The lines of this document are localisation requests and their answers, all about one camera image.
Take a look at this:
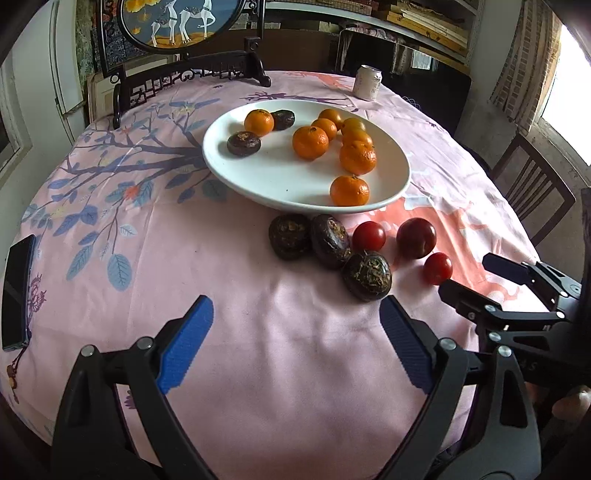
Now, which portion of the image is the red cherry tomato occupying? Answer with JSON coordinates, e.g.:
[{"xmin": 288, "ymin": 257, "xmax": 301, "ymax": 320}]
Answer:
[
  {"xmin": 423, "ymin": 252, "xmax": 454, "ymax": 286},
  {"xmin": 352, "ymin": 221, "xmax": 387, "ymax": 252}
]

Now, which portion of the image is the dark red plum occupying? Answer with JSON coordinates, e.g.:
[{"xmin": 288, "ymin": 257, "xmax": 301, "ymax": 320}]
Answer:
[{"xmin": 397, "ymin": 217, "xmax": 437, "ymax": 260}]

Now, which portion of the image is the dark passion fruit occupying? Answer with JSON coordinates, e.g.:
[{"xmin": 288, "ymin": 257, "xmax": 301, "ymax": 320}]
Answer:
[
  {"xmin": 269, "ymin": 214, "xmax": 312, "ymax": 261},
  {"xmin": 226, "ymin": 131, "xmax": 262, "ymax": 158},
  {"xmin": 271, "ymin": 109, "xmax": 296, "ymax": 131},
  {"xmin": 342, "ymin": 251, "xmax": 392, "ymax": 302},
  {"xmin": 311, "ymin": 214, "xmax": 353, "ymax": 270}
]

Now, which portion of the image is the large orange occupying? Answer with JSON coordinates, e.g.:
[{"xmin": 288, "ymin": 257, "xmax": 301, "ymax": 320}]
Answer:
[{"xmin": 339, "ymin": 141, "xmax": 377, "ymax": 176}]

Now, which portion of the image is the yellow-orange small citrus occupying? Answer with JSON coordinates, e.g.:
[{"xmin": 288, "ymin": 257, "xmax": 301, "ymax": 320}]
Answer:
[{"xmin": 341, "ymin": 117, "xmax": 366, "ymax": 135}]

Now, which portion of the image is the large mandarin front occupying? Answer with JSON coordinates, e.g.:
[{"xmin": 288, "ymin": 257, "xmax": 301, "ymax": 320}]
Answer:
[{"xmin": 291, "ymin": 126, "xmax": 329, "ymax": 161}]

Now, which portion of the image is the small orange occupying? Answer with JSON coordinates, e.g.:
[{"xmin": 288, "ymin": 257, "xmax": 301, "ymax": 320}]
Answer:
[
  {"xmin": 318, "ymin": 108, "xmax": 342, "ymax": 131},
  {"xmin": 311, "ymin": 118, "xmax": 339, "ymax": 142}
]

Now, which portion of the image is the wooden chair right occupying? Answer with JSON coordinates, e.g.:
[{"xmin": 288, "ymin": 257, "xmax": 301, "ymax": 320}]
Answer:
[{"xmin": 491, "ymin": 131, "xmax": 576, "ymax": 246}]

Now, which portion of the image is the red tassel phone charm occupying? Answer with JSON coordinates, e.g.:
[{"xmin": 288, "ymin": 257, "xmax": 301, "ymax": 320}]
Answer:
[{"xmin": 6, "ymin": 346, "xmax": 28, "ymax": 404}]

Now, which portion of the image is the black smartphone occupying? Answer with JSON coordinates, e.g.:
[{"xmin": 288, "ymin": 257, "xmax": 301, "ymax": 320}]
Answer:
[{"xmin": 1, "ymin": 235, "xmax": 36, "ymax": 351}]

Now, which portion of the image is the pink floral tablecloth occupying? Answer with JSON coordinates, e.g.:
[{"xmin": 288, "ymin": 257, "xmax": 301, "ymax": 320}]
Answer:
[{"xmin": 1, "ymin": 72, "xmax": 538, "ymax": 479}]

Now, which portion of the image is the white oval plate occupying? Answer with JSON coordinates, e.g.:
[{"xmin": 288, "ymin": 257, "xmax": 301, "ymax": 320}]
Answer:
[{"xmin": 202, "ymin": 98, "xmax": 411, "ymax": 215}]

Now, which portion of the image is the white drink can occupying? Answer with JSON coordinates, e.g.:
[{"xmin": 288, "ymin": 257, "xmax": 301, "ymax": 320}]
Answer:
[{"xmin": 353, "ymin": 65, "xmax": 383, "ymax": 101}]

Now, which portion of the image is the round deer painting screen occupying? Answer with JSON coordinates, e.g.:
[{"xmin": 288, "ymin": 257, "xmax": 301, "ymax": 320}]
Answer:
[{"xmin": 117, "ymin": 0, "xmax": 245, "ymax": 52}]

